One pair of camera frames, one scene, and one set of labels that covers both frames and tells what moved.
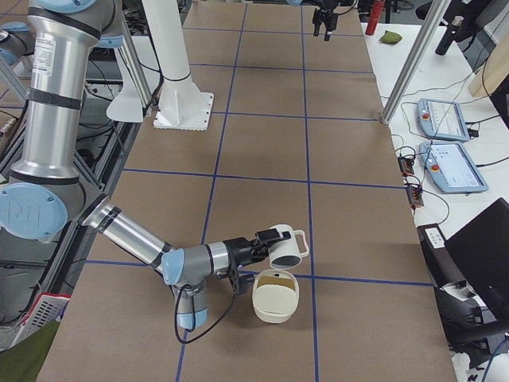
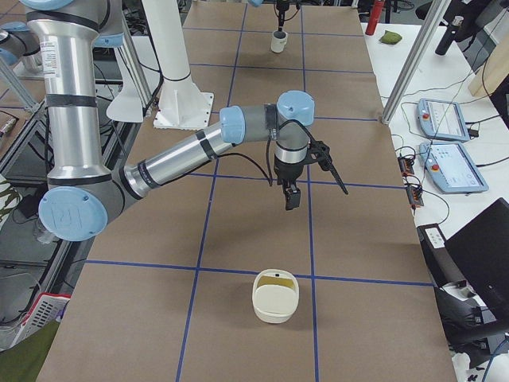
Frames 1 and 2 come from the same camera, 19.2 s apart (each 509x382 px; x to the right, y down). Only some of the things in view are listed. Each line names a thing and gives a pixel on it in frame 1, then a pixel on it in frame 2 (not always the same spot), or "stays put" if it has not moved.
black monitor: (479, 250) stays put
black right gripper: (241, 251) to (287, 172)
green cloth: (390, 37) stays put
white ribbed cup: (287, 255) to (278, 40)
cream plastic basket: (275, 295) stays put
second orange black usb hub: (415, 196) stays put
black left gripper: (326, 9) to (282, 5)
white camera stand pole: (169, 39) stays put
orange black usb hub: (406, 165) stays put
